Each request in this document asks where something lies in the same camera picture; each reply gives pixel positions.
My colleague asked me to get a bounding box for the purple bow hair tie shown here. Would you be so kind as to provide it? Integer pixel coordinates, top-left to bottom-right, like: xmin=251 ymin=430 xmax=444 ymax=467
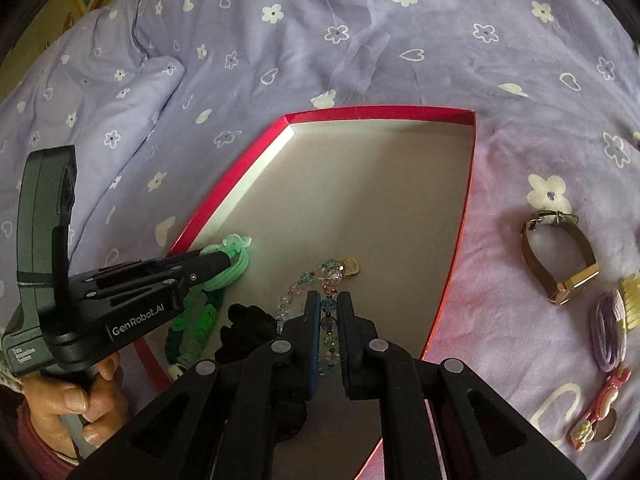
xmin=590 ymin=290 xmax=632 ymax=374

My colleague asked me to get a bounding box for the black scrunchie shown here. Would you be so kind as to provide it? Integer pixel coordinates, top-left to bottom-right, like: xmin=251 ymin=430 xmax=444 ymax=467
xmin=215 ymin=304 xmax=308 ymax=441

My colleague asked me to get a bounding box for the red shallow cardboard box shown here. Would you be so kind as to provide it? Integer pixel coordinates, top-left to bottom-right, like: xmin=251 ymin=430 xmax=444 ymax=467
xmin=134 ymin=106 xmax=478 ymax=480

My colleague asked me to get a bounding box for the yellow hair claw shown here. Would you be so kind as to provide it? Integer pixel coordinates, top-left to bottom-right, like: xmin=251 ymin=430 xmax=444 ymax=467
xmin=617 ymin=270 xmax=640 ymax=334

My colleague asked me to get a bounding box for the person's left hand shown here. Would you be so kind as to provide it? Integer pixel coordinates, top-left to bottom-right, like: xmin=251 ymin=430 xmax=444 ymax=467
xmin=22 ymin=350 xmax=124 ymax=461

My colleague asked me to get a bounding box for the purple floral blanket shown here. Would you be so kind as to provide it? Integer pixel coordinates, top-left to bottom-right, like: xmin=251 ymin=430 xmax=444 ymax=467
xmin=0 ymin=0 xmax=640 ymax=480

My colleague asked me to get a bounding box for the metal hair clip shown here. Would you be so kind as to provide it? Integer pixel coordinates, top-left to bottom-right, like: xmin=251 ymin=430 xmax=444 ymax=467
xmin=522 ymin=210 xmax=601 ymax=307

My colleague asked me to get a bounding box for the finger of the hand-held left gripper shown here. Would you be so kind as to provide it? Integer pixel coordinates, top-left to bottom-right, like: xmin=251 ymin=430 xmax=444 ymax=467
xmin=74 ymin=250 xmax=237 ymax=297
xmin=75 ymin=265 xmax=237 ymax=355

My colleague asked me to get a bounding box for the green braided hair tie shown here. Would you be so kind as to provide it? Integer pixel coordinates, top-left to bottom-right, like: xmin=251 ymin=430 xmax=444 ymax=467
xmin=165 ymin=232 xmax=251 ymax=382

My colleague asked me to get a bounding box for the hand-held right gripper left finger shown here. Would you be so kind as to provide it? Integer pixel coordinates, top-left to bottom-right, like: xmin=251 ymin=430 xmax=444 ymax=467
xmin=67 ymin=291 xmax=323 ymax=480

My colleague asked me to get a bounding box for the colourful glass bead bracelet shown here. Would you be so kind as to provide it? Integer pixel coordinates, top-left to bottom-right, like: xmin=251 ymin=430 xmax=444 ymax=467
xmin=275 ymin=255 xmax=363 ymax=377

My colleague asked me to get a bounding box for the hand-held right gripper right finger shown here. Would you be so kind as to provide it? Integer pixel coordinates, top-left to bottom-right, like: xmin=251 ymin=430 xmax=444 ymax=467
xmin=336 ymin=291 xmax=588 ymax=480

